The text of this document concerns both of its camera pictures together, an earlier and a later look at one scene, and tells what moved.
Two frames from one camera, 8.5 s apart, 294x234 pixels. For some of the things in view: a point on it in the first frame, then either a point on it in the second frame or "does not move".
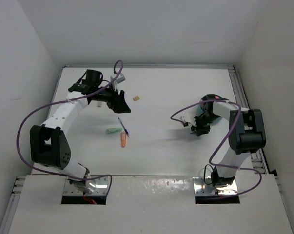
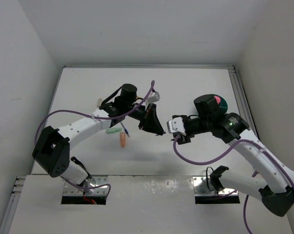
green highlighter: (109, 130) does not move
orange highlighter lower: (123, 139) does not move
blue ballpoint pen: (125, 130) does not move
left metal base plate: (101, 187) does not move
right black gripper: (199, 130) → (185, 137)
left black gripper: (118, 105) → (150, 123)
